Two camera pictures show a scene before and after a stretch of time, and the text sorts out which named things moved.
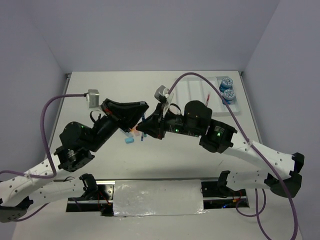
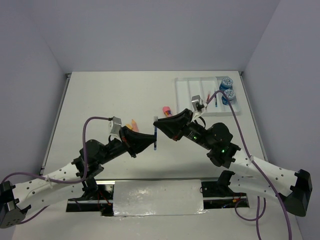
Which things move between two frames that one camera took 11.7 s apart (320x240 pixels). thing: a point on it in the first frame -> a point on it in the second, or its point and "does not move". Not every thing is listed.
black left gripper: [126, 115] -> [135, 142]
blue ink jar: [226, 84] does not move
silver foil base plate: [166, 197] does not move
